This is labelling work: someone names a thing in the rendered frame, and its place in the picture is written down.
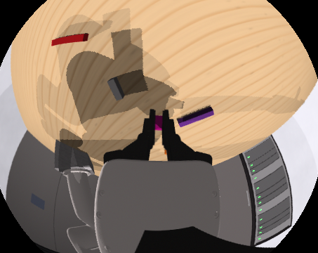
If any small magenta block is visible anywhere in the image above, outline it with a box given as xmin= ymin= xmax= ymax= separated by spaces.
xmin=155 ymin=115 xmax=162 ymax=130

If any grey rod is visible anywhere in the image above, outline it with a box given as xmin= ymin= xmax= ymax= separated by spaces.
xmin=107 ymin=77 xmax=125 ymax=100

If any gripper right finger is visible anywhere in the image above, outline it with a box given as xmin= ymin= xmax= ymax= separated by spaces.
xmin=161 ymin=110 xmax=213 ymax=165

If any dark purple rod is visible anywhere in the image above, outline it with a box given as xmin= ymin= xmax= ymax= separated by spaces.
xmin=178 ymin=107 xmax=214 ymax=127

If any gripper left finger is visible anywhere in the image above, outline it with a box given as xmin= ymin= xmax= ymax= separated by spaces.
xmin=104 ymin=109 xmax=156 ymax=163

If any red rod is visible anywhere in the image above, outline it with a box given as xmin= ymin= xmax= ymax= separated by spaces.
xmin=51 ymin=34 xmax=88 ymax=46

